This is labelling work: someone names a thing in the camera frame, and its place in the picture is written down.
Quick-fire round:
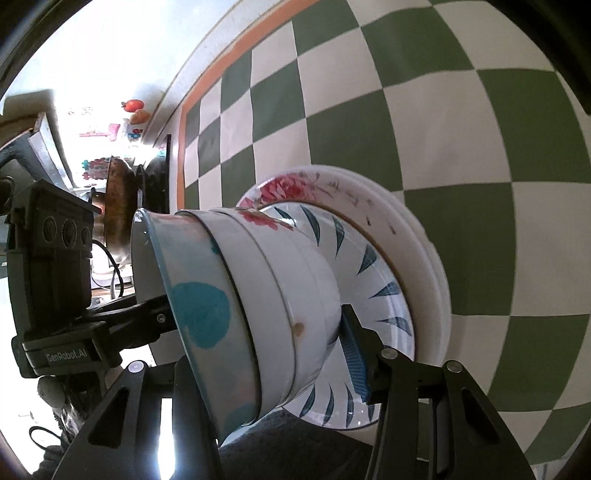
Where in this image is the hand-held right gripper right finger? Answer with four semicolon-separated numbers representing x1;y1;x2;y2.
341;305;536;480

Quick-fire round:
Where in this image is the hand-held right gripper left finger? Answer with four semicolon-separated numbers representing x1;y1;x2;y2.
58;357;225;480

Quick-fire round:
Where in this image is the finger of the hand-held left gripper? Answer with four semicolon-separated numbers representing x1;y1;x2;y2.
88;293;181;356

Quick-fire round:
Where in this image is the white bowl with blue print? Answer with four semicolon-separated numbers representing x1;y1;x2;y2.
130;207;259;446

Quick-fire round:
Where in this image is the plain white bowl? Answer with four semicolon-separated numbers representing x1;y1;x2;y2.
259;222;345;407

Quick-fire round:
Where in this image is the blue leaf pattern plate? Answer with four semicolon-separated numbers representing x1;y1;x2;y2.
256;200;415;431

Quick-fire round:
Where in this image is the rose print white plate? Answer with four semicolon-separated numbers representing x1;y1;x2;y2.
235;165;432;365

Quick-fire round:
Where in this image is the metal wok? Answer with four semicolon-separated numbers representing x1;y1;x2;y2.
104;156;141;266

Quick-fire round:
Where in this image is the black stove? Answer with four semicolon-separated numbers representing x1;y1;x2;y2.
139;134;172;213

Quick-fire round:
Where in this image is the pink toy item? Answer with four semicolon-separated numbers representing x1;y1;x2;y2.
78;122;123;139

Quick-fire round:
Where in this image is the green white checkered mat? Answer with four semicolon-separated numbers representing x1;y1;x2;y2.
178;0;591;467

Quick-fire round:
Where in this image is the black cable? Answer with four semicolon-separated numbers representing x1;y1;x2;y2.
92;240;137;298

